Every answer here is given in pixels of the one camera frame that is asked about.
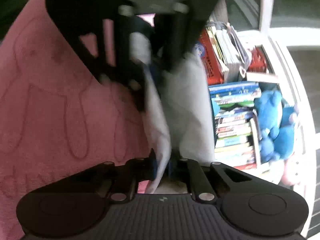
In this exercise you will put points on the small red basket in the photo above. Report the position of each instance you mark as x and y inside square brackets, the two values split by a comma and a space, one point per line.
[257, 61]

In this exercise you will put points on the row of tall picture books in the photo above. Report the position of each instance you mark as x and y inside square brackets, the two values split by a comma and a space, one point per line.
[232, 130]

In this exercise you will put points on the tan hardcover book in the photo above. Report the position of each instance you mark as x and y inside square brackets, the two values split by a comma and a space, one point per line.
[262, 77]

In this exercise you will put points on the pink bunny plush toy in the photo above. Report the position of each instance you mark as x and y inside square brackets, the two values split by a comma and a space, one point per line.
[292, 172]

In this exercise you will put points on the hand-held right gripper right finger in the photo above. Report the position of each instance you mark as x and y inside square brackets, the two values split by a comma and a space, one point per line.
[180, 166]

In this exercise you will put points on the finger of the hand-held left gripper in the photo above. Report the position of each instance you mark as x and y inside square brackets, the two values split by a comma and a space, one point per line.
[172, 42]
[120, 62]

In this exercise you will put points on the red plastic crate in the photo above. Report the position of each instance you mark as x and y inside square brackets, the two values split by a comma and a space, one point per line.
[212, 75]

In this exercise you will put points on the large blue plush toy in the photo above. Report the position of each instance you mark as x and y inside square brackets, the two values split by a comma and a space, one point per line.
[268, 107]

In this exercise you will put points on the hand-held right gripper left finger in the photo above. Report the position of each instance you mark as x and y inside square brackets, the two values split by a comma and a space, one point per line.
[147, 167]

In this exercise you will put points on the stack of workbooks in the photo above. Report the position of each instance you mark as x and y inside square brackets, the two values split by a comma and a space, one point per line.
[230, 52]

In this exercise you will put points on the small blue plush toy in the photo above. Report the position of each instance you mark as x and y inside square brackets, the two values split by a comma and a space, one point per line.
[268, 147]

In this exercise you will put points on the navy white red jacket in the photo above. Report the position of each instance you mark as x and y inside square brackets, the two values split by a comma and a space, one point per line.
[185, 100]

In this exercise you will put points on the white window frame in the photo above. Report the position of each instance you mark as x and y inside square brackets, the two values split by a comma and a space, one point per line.
[266, 5]

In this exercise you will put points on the pink blanket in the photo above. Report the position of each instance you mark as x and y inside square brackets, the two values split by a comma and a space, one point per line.
[50, 105]

